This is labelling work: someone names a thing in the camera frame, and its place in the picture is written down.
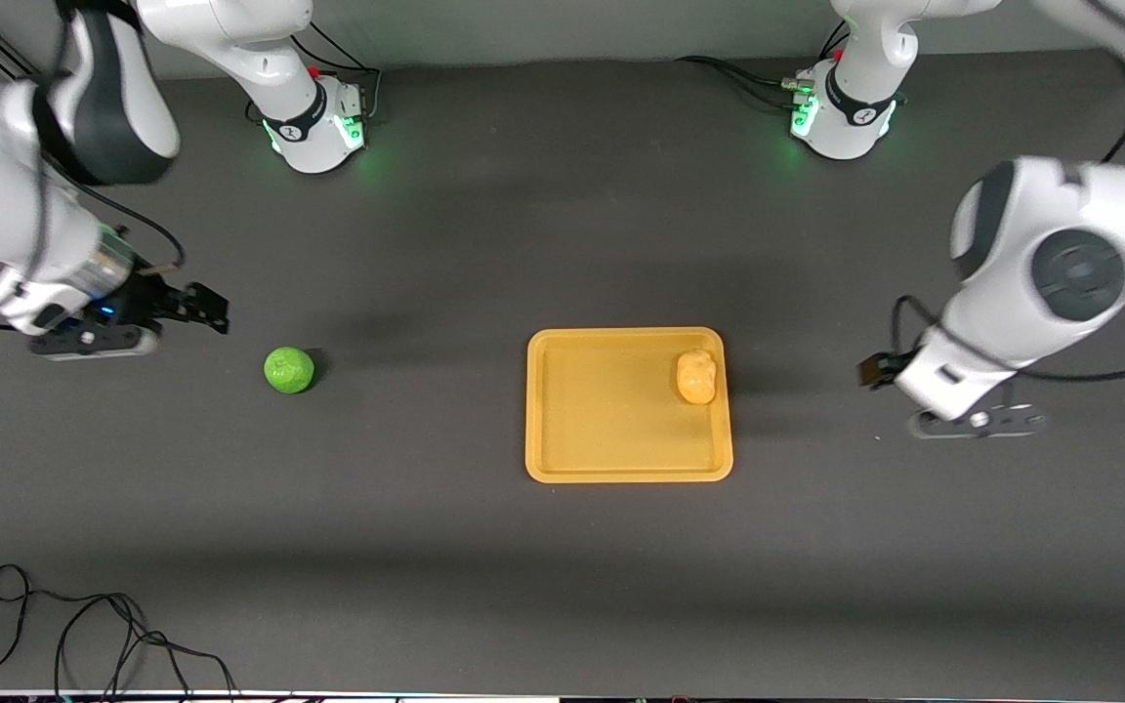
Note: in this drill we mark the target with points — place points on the green apple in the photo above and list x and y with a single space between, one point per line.
289 370

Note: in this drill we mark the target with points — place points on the yellow rectangular tray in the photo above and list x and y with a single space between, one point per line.
611 420

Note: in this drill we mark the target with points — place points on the dark grey table mat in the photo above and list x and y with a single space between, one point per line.
426 244

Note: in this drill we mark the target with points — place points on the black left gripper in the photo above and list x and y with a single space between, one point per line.
878 370

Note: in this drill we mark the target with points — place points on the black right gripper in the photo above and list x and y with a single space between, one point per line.
154 300

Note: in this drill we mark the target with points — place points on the yellow potato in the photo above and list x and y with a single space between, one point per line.
696 377

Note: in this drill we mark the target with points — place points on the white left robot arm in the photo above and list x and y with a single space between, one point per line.
1061 264

